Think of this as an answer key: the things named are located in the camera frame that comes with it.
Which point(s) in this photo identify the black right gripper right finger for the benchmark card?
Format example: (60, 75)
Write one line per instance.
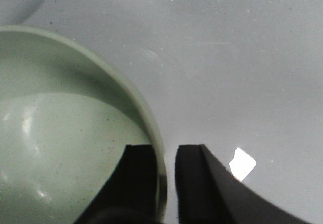
(275, 191)

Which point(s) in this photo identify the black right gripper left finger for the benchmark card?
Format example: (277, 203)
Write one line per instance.
(132, 192)

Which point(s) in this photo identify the green plastic bowl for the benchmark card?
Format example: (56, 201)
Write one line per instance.
(66, 118)

